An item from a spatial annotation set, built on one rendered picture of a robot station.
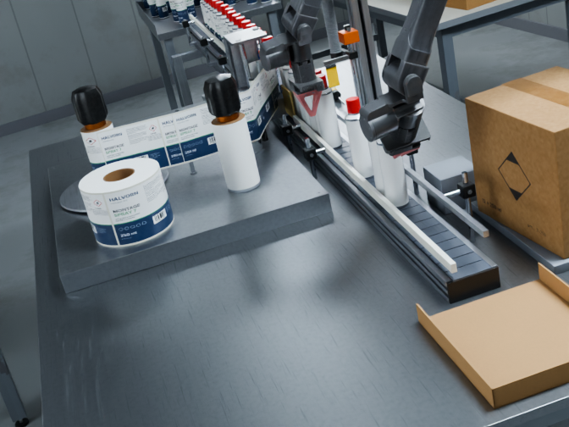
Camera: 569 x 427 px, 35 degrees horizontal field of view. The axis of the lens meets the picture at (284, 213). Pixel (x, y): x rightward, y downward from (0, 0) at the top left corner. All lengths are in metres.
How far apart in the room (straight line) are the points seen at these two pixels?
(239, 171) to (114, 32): 4.45
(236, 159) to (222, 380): 0.75
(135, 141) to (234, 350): 0.88
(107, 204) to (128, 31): 4.59
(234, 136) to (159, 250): 0.35
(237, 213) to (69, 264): 0.42
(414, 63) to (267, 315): 0.58
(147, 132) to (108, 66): 4.25
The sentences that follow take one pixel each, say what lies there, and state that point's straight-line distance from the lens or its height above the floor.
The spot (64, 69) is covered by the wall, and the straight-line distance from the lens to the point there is 6.65.
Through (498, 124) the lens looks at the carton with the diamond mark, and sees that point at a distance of 1.87.
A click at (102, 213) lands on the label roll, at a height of 0.97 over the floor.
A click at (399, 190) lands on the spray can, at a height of 0.93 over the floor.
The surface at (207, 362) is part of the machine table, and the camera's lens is 1.75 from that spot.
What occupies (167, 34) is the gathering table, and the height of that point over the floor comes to 0.87.
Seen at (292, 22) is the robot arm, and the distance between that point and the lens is 2.22.
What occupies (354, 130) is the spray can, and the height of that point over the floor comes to 1.01.
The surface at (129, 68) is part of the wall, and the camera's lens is 6.73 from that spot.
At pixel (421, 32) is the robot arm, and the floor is 1.32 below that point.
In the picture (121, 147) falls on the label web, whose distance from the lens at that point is 2.47.
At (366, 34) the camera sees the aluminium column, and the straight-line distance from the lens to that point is 2.44.
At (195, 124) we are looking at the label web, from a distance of 2.46.
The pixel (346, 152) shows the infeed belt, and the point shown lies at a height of 0.88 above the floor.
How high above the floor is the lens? 1.77
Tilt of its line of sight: 25 degrees down
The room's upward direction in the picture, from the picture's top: 13 degrees counter-clockwise
